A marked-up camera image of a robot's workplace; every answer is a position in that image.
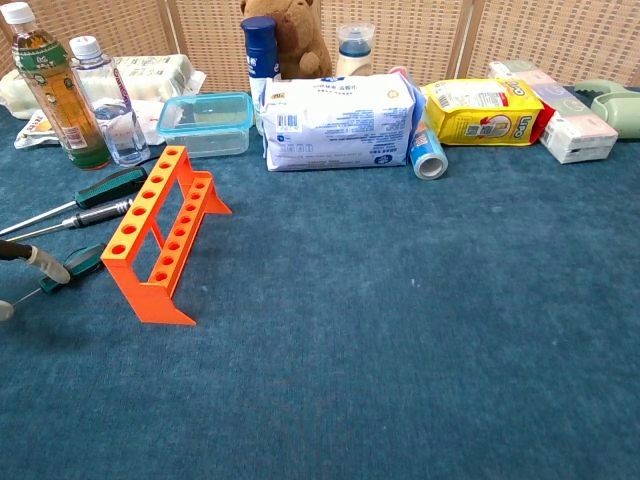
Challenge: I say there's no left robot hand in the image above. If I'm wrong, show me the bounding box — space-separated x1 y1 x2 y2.
0 239 71 322

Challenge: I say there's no small thin green screwdriver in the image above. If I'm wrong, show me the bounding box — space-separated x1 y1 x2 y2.
12 243 107 307

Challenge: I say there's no large green black screwdriver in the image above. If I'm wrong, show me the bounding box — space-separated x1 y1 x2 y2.
0 166 149 236

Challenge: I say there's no orange test tube rack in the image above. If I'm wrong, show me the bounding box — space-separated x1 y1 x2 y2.
100 145 233 327

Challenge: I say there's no white packet red print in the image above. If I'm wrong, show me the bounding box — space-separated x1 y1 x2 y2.
13 110 69 151

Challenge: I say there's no green tea bottle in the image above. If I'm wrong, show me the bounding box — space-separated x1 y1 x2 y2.
0 1 113 171

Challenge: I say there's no clear water bottle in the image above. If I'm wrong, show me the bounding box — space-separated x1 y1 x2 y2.
68 35 152 167

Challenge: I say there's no clear container blue lid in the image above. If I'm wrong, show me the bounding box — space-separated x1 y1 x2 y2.
156 91 255 159

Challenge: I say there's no white paper roll pack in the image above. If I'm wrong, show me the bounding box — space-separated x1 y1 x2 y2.
0 53 207 120

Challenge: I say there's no blue cap spray can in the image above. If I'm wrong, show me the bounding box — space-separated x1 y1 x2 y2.
240 15 282 135

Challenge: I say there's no white wet wipes pack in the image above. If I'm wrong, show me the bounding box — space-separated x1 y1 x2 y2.
261 73 419 173

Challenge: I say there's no brown capybara plush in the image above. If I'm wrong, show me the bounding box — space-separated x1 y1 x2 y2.
239 0 334 81

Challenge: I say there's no blue carpet table cover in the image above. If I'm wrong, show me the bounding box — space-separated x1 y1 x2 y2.
0 84 640 480

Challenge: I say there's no cream bottle clear cap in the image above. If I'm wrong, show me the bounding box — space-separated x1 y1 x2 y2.
334 22 376 78

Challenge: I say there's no blue plastic wrap roll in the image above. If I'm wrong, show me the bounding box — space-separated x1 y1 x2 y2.
387 65 449 181

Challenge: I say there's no rattan folding screen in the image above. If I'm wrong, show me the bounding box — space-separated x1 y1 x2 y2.
0 0 640 94

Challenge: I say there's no yellow snack bag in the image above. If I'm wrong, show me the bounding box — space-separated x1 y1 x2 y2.
423 77 546 148

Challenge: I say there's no yellow red snack box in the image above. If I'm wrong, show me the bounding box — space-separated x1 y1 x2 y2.
532 102 557 146

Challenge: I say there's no pastel tissue box pack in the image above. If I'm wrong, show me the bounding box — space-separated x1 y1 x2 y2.
487 59 620 165

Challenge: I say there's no pale green lint roller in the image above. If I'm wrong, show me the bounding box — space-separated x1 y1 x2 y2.
573 78 640 140

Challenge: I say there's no silver metal handle screwdriver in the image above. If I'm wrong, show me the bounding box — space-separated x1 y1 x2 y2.
5 198 135 243

